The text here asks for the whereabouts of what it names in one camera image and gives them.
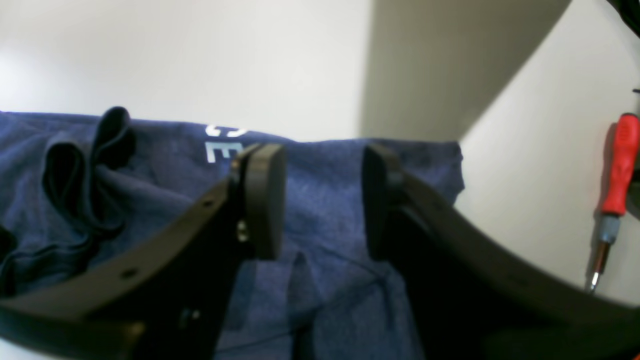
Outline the orange handled screwdriver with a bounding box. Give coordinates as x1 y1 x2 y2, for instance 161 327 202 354
587 112 639 295

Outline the blue grey t-shirt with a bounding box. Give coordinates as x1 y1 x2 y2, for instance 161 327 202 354
0 106 466 360

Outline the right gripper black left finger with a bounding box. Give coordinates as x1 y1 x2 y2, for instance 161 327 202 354
1 144 287 360

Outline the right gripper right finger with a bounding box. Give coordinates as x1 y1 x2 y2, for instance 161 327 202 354
361 144 640 360

